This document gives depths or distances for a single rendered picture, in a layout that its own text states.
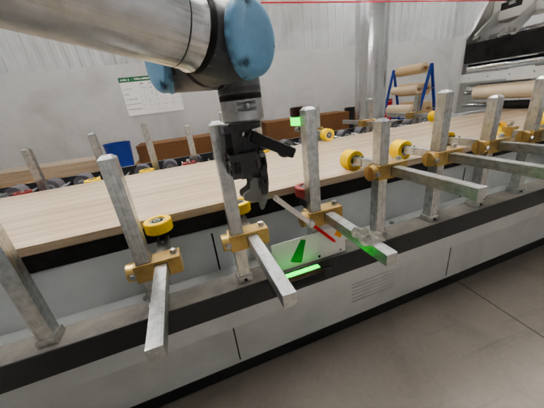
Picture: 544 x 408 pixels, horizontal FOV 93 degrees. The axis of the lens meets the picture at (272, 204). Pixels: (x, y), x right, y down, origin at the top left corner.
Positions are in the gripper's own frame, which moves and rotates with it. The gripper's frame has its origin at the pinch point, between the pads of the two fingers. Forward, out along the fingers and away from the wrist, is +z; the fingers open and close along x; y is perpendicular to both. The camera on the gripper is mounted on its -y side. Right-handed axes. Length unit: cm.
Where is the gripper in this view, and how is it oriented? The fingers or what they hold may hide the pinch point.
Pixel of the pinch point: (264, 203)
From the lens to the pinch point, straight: 64.7
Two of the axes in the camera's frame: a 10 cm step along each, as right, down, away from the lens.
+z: 1.1, 9.2, 3.8
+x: 3.4, 3.2, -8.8
